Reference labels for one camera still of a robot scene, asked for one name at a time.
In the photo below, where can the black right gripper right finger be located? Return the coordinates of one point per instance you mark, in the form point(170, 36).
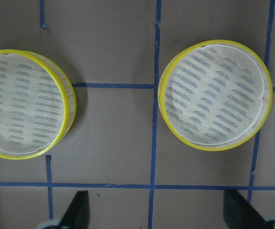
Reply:
point(239, 214)

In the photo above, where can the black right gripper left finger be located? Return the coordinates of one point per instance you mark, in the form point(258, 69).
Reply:
point(77, 216)

